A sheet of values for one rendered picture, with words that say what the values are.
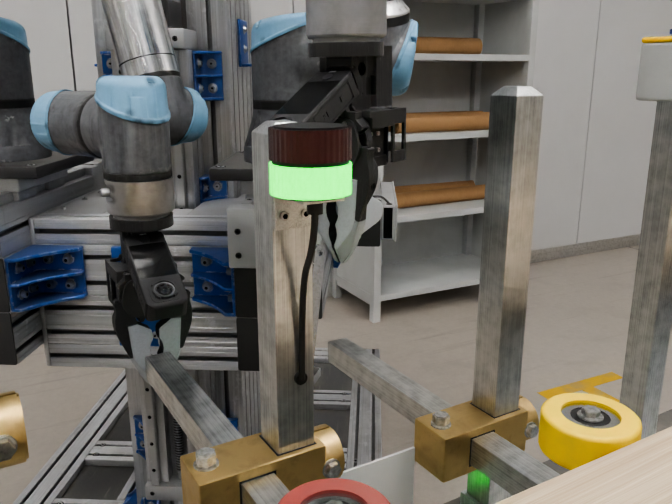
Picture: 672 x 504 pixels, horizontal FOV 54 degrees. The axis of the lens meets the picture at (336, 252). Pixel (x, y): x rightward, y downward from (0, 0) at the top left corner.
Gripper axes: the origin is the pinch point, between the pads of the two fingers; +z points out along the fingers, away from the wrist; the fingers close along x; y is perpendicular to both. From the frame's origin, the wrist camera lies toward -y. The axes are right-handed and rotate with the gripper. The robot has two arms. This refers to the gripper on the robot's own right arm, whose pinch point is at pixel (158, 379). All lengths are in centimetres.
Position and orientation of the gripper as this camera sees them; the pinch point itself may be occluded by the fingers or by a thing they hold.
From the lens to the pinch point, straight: 84.2
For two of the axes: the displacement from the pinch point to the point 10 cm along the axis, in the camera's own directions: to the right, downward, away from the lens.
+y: -5.1, -2.4, 8.2
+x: -8.6, 1.3, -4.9
